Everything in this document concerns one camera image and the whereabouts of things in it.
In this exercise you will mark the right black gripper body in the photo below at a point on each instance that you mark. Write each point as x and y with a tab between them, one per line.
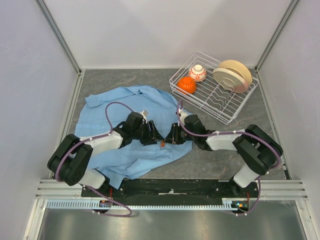
183	136

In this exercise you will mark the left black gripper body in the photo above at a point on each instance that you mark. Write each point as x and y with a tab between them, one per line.
143	133

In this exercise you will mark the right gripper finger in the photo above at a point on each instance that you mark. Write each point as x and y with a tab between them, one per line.
170	138
175	130

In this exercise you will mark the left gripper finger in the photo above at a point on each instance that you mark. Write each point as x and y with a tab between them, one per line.
154	136
151	127

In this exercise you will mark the red gold leaf brooch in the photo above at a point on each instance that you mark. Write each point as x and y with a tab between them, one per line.
162	144

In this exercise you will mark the light blue button shirt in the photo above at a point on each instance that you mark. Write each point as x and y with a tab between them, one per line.
105	111

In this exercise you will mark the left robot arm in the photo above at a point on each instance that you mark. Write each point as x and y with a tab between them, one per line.
69	163

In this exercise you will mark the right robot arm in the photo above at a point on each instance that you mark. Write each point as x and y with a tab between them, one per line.
260	152

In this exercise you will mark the orange bowl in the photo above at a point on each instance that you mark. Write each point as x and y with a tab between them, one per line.
186	85

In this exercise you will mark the white red patterned bowl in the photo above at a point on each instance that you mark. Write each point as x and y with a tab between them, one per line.
197	72

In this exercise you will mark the beige plate front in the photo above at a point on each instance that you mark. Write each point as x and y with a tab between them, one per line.
230	80

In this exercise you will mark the tan plate rear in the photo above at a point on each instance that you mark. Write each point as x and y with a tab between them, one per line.
238	68

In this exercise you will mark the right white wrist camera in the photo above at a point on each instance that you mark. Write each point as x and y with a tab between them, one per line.
182	115

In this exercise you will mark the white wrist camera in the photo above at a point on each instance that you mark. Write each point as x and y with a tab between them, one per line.
182	115
144	114

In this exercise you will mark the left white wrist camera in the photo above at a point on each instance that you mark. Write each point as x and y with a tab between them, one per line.
144	114

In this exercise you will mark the white wire dish rack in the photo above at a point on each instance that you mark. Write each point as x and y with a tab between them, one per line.
209	96

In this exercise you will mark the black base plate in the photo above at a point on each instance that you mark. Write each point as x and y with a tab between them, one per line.
177	191

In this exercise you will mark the aluminium front rail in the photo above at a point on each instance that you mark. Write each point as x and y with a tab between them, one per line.
270	190

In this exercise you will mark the slotted cable duct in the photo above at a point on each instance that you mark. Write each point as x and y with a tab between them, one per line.
99	204

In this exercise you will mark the left aluminium frame post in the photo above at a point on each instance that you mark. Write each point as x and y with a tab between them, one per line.
58	34

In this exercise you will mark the aluminium frame post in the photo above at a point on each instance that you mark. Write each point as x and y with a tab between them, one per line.
277	33
58	34

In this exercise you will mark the right aluminium frame post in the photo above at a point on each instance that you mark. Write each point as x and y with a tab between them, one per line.
277	33

